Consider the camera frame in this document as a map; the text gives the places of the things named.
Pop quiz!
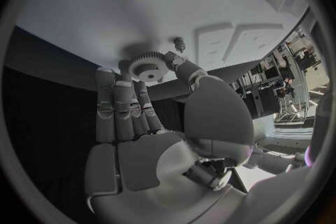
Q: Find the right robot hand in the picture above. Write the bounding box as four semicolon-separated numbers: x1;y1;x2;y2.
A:
84;50;256;224

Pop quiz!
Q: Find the grey peg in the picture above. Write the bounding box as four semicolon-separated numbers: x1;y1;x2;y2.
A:
172;36;187;52

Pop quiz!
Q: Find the workshop rack with equipment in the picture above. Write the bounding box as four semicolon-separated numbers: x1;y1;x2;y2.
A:
234;28;330;125

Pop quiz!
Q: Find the grey gear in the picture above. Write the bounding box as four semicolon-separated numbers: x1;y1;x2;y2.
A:
128;50;170;83

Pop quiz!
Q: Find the white task board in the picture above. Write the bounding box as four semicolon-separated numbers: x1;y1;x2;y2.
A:
14;0;311;85

